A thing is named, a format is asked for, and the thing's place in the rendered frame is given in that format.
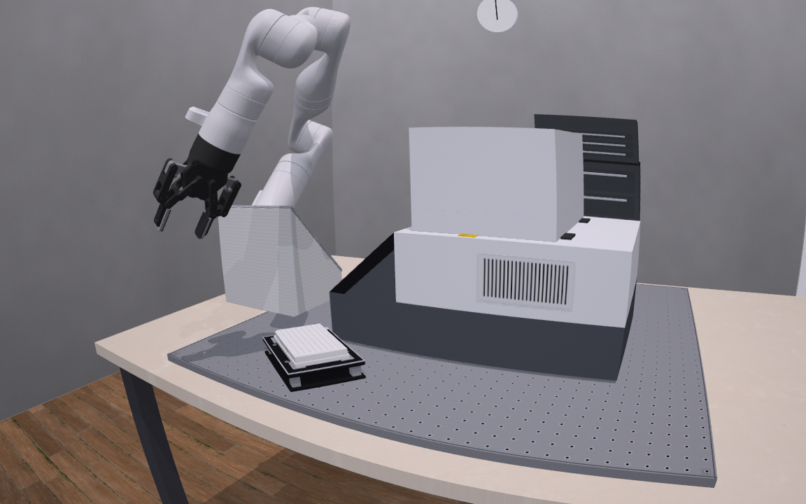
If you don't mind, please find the black rectangular frame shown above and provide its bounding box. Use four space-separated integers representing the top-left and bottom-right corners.
262 327 366 392

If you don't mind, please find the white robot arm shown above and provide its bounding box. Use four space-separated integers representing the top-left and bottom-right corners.
185 7 351 209

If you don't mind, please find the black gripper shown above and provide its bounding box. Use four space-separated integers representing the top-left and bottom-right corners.
153 133 241 239

